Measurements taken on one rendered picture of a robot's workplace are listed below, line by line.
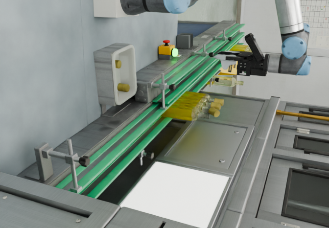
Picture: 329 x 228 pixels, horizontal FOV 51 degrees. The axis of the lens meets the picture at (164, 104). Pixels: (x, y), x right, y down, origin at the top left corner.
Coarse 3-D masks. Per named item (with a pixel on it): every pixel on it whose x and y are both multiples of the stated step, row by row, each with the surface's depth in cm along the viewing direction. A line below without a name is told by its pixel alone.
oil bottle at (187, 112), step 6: (168, 108) 161; (174, 108) 160; (180, 108) 159; (186, 108) 158; (192, 108) 158; (162, 114) 163; (168, 114) 162; (174, 114) 161; (180, 114) 159; (186, 114) 158; (192, 114) 157; (192, 120) 158
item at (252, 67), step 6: (240, 54) 136; (246, 54) 135; (252, 54) 134; (246, 60) 134; (252, 60) 135; (264, 60) 131; (240, 66) 137; (246, 66) 135; (252, 66) 136; (258, 66) 135; (264, 66) 132; (240, 72) 138; (246, 72) 136; (252, 72) 136; (258, 72) 135; (264, 72) 134
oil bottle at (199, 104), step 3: (180, 99) 168; (183, 99) 168; (174, 102) 165; (177, 102) 165; (180, 102) 164; (183, 102) 164; (186, 102) 164; (189, 102) 164; (192, 102) 164; (195, 102) 164; (198, 102) 164; (189, 105) 162; (192, 105) 162; (195, 105) 161; (198, 105) 161; (201, 105) 162; (198, 108) 161; (201, 108) 162; (201, 111) 162
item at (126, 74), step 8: (128, 48) 141; (112, 56) 131; (120, 56) 148; (128, 56) 147; (112, 64) 132; (128, 64) 148; (120, 72) 151; (128, 72) 150; (120, 80) 152; (128, 80) 151; (136, 80) 151; (136, 88) 152; (120, 96) 146; (128, 96) 146; (120, 104) 141
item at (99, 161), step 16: (176, 96) 168; (144, 112) 151; (160, 112) 151; (128, 128) 137; (144, 128) 136; (112, 144) 125; (128, 144) 125; (96, 160) 115; (112, 160) 116; (80, 176) 107; (96, 176) 108
